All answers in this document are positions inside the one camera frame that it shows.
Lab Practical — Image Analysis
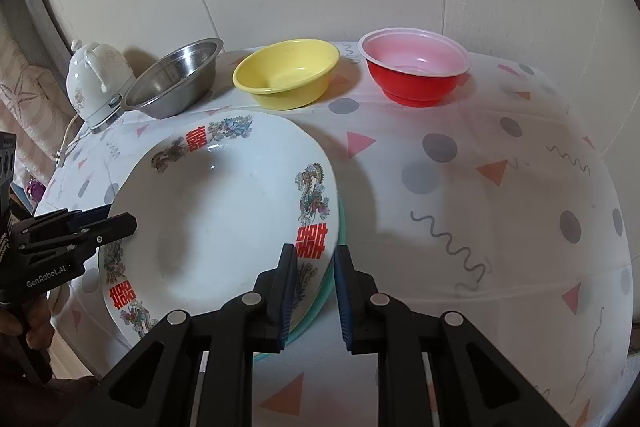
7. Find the pink striped starfish curtain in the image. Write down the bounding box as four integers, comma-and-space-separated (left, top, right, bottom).
1, 20, 78, 185

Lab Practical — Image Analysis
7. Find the red plastic bowl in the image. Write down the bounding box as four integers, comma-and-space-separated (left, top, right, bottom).
358, 27, 471, 107

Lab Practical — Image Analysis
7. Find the left hand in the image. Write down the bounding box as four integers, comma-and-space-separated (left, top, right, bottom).
1, 295, 54, 386

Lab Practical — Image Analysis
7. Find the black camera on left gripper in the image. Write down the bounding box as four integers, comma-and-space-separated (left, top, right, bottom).
0, 131, 16, 233

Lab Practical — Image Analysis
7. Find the teal plastic plate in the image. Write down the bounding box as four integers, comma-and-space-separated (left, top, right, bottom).
250, 191, 345, 343

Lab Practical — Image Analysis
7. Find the stainless steel bowl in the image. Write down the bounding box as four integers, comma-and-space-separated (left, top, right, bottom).
122, 38, 224, 119

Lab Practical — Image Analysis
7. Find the yellow plastic bowl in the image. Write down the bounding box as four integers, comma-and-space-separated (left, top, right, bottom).
232, 39, 341, 110

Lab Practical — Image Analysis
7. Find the white dragon pattern plate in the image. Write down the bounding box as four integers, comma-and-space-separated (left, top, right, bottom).
99, 110, 341, 343

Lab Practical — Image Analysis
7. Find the white power plug cable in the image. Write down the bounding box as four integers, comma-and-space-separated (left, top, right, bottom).
54, 110, 94, 170

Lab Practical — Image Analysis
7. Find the white ceramic electric kettle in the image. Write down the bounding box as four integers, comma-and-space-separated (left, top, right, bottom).
66, 40, 136, 133

